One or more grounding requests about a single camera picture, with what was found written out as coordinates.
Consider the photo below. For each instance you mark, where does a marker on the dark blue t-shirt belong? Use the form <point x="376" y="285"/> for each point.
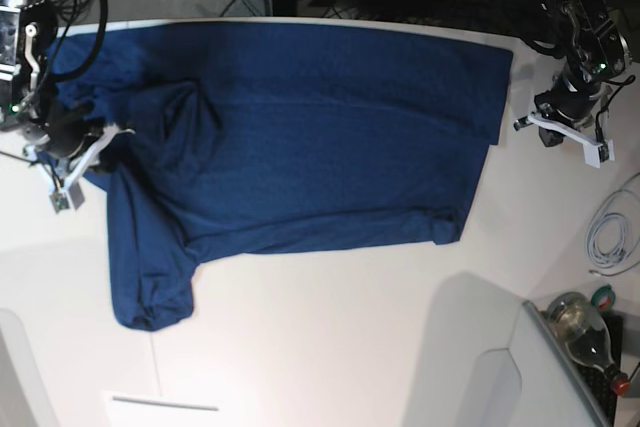
<point x="271" y="138"/>

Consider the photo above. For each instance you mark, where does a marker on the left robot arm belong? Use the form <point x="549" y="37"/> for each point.
<point x="595" y="55"/>

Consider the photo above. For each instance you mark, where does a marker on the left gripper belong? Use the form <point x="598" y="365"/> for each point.
<point x="561" y="110"/>

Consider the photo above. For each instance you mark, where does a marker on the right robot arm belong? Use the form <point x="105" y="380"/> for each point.
<point x="32" y="34"/>

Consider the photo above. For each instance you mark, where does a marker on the clear plastic bottle red cap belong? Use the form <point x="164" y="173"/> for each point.
<point x="582" y="331"/>

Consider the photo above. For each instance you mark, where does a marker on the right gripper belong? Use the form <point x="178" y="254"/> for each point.
<point x="54" y="129"/>

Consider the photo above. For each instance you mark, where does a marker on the green tape roll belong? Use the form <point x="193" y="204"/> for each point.
<point x="604" y="298"/>

